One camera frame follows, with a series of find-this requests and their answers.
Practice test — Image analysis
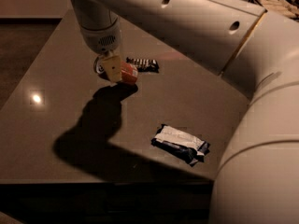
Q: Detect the black snack bar wrapper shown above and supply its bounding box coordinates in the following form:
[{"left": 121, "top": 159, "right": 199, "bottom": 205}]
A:
[{"left": 126, "top": 57, "right": 159, "bottom": 73}]

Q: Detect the blue white snack packet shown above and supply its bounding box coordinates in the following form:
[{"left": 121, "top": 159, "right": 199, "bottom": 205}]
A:
[{"left": 151, "top": 124, "right": 210, "bottom": 166}]

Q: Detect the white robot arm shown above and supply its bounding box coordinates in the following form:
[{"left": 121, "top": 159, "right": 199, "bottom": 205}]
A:
[{"left": 73, "top": 0, "right": 299, "bottom": 224}]

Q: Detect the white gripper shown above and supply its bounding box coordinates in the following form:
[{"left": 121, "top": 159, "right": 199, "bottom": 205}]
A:
[{"left": 80, "top": 20, "right": 121, "bottom": 83}]

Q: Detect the red coke can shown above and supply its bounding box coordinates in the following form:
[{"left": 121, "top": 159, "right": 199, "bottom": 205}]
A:
[{"left": 93, "top": 56, "right": 138, "bottom": 85}]

